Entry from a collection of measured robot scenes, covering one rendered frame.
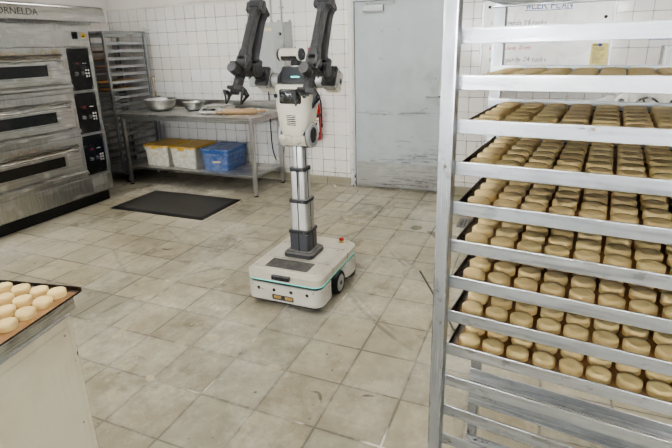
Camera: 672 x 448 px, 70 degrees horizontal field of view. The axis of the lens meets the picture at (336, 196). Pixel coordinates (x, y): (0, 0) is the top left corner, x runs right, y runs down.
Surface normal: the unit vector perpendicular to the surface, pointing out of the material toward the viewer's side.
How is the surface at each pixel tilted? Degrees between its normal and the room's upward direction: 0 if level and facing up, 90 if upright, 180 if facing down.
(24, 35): 90
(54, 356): 90
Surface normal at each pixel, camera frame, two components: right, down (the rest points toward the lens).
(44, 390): 0.98, 0.04
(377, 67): -0.38, 0.29
